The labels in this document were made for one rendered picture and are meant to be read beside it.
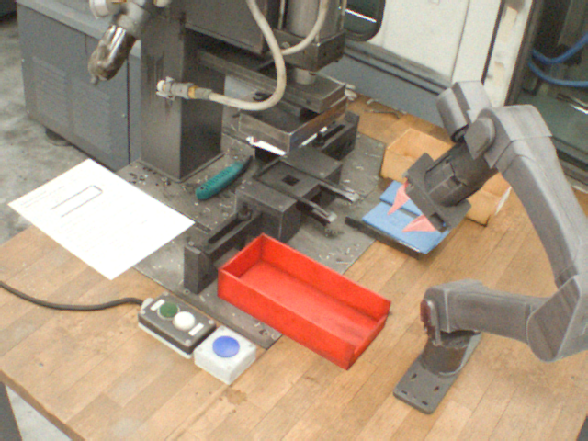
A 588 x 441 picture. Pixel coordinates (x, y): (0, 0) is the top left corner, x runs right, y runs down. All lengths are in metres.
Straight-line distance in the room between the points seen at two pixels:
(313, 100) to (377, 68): 0.71
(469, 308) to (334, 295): 0.28
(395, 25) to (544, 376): 0.99
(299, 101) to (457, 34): 0.66
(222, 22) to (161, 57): 0.17
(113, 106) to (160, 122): 1.34
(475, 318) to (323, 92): 0.44
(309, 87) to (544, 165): 0.48
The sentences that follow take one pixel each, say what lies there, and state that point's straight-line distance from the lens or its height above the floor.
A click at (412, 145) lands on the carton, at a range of 1.56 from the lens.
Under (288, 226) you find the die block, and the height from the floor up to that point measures 0.94.
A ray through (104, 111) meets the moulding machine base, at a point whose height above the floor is 0.34.
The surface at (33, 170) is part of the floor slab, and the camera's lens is 3.07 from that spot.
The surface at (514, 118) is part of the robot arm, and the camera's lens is 0.87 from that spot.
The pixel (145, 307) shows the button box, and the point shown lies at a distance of 1.11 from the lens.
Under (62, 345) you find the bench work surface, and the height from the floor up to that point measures 0.90.
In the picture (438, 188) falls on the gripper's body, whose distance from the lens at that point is 0.96.
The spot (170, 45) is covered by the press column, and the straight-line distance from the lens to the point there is 1.28.
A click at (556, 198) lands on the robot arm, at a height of 1.30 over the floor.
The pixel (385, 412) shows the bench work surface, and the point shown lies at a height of 0.90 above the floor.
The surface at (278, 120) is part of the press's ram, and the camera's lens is 1.15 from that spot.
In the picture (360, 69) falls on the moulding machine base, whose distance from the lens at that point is 1.88.
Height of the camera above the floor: 1.73
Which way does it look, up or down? 38 degrees down
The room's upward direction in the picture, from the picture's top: 8 degrees clockwise
